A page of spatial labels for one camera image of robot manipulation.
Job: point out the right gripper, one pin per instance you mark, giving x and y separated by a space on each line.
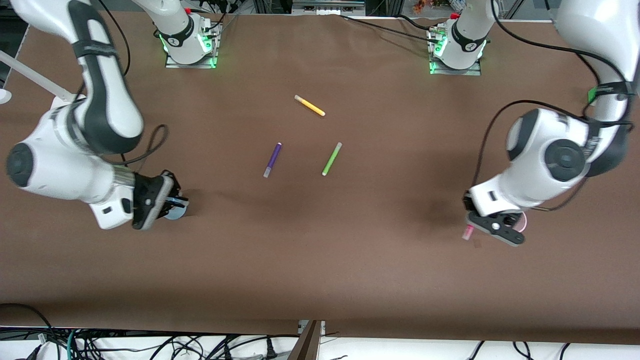
146 196

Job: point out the white metal bracket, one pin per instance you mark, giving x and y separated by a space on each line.
302 326

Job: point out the light blue mesh cup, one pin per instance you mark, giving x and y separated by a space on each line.
176 214

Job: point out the pink cup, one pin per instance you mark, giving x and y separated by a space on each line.
523 221

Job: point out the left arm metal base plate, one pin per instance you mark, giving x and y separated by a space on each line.
435 62

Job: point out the brown wooden beam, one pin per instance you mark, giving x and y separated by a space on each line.
305 345

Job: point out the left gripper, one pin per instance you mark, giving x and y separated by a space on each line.
468 203

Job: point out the green tag on left arm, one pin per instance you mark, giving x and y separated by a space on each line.
594 93

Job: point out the pink marker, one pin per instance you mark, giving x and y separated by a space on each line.
468 232

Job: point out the small white rounded object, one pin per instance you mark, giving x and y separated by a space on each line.
4 96

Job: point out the yellow marker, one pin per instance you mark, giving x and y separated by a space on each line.
310 106

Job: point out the green marker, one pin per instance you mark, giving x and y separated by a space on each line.
332 159

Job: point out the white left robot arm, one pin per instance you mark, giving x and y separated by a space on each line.
540 150

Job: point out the purple marker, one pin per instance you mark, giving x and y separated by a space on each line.
273 159

